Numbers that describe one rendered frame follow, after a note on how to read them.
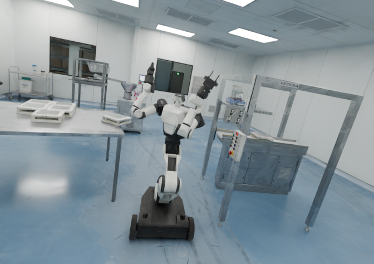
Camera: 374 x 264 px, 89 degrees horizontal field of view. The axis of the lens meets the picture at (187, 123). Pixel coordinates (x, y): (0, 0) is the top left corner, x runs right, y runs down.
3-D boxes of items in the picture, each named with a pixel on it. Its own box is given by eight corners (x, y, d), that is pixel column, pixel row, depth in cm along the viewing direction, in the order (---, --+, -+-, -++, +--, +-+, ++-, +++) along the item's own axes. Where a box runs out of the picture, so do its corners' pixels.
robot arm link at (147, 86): (144, 81, 186) (143, 92, 184) (143, 77, 176) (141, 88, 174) (156, 83, 187) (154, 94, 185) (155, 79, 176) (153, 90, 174)
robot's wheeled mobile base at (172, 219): (138, 195, 228) (142, 170, 221) (180, 198, 238) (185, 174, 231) (132, 240, 168) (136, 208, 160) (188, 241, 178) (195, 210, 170)
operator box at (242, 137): (234, 161, 175) (241, 135, 169) (228, 154, 192) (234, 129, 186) (240, 161, 176) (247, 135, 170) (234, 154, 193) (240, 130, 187)
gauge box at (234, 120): (225, 122, 246) (229, 107, 241) (222, 120, 256) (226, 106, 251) (241, 125, 249) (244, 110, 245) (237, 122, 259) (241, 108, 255)
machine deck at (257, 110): (228, 108, 242) (229, 104, 241) (220, 103, 278) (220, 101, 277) (272, 115, 252) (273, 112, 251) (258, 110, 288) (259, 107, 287)
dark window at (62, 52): (49, 72, 611) (49, 35, 586) (49, 72, 612) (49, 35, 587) (94, 79, 650) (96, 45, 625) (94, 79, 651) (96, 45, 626)
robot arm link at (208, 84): (219, 83, 141) (210, 97, 142) (217, 84, 151) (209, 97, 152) (205, 74, 141) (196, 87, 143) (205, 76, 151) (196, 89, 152)
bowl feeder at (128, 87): (118, 98, 434) (120, 82, 426) (119, 96, 467) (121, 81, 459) (140, 101, 449) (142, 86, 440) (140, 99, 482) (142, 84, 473)
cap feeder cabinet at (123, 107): (114, 132, 436) (117, 99, 419) (116, 125, 489) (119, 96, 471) (142, 134, 455) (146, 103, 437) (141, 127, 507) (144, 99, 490)
